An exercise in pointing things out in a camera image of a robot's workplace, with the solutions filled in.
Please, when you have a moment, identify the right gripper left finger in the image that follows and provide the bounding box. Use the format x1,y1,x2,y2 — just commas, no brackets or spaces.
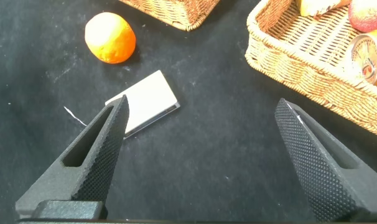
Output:
15,95,130,220

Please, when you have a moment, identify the pink peach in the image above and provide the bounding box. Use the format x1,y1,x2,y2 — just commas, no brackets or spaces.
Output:
348,0,377,34

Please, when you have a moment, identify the yellow drink can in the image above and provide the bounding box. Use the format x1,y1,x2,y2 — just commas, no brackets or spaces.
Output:
343,26,377,91

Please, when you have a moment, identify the printed card box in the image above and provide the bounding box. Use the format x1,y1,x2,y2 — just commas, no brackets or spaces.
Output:
105,70,181,140

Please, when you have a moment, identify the orange fruit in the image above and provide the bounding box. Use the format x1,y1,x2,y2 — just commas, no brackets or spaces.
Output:
84,11,137,65

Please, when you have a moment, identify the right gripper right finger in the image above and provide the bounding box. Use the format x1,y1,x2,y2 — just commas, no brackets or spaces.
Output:
274,98,377,222

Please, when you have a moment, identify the wicker basket with brown handles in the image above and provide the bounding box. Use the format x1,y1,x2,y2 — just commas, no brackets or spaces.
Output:
118,0,222,32
244,0,377,141

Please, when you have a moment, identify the yellow cake slice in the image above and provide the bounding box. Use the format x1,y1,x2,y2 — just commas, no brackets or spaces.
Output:
296,0,353,17

